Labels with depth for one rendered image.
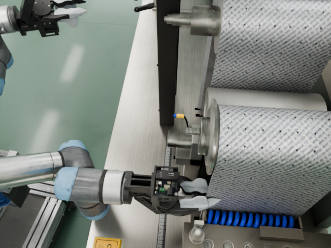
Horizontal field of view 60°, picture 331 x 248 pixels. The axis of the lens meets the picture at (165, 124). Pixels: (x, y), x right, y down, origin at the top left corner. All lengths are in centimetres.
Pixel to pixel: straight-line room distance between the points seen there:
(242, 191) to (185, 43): 83
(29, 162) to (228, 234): 50
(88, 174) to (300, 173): 42
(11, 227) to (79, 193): 112
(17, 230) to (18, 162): 100
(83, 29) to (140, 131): 214
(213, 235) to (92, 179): 30
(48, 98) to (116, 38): 89
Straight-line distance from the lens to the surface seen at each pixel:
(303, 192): 66
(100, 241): 83
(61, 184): 66
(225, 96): 65
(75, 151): 81
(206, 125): 53
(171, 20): 67
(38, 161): 77
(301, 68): 71
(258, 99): 67
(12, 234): 174
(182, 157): 66
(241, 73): 69
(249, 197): 67
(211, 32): 66
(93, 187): 64
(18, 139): 229
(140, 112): 104
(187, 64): 121
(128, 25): 300
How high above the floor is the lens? 172
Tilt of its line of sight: 54 degrees down
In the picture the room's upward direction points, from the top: straight up
